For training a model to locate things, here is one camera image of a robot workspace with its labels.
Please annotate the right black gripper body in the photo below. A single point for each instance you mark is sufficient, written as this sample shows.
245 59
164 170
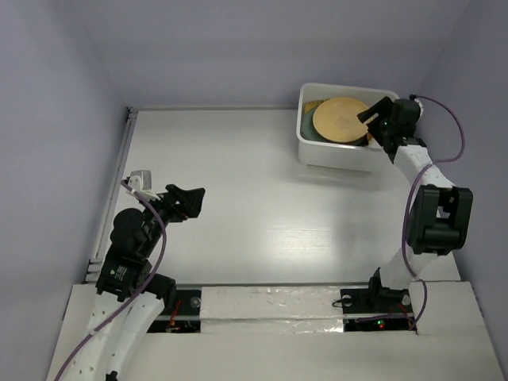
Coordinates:
386 128

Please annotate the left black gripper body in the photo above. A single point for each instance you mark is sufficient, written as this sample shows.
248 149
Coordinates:
167 211

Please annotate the yellow round plate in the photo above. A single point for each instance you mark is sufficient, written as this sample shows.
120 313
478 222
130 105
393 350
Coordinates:
336 120

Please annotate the yellow woven bamboo tray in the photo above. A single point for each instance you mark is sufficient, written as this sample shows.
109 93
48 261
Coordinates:
308 106

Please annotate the teal round plate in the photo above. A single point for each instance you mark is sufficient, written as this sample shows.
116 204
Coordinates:
309 132

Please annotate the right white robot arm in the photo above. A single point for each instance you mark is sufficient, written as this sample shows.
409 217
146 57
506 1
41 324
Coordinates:
437 212

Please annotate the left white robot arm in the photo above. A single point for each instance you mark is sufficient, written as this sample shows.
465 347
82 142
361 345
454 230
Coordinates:
130 293

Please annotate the white plastic bin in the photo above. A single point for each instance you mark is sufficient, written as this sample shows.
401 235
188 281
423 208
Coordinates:
370 158

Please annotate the silver foil taped panel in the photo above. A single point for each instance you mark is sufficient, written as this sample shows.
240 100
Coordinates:
264 310

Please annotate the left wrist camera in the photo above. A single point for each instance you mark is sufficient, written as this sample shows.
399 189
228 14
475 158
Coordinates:
139 185

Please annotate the aluminium frame rail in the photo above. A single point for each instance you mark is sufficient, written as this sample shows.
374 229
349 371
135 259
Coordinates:
102 238

